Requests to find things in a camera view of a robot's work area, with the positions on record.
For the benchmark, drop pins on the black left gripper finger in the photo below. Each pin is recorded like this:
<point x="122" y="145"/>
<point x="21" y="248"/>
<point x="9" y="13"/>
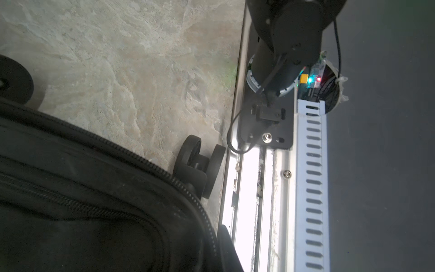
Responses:
<point x="229" y="261"/>

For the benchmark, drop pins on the white vented cable duct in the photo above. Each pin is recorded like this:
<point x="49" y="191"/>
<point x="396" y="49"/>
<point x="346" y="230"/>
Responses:
<point x="312" y="243"/>

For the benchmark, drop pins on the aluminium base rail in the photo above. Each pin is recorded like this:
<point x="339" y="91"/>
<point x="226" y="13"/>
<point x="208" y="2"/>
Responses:
<point x="259" y="191"/>

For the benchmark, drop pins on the white hard-shell suitcase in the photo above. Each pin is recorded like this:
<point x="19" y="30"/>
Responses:
<point x="72" y="201"/>

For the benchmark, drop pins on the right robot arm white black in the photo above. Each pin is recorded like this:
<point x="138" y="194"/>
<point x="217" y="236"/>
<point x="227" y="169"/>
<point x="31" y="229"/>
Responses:
<point x="289" y="38"/>

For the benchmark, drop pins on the right green circuit board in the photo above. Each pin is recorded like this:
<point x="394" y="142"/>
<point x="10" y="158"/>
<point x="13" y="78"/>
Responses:
<point x="319" y="83"/>

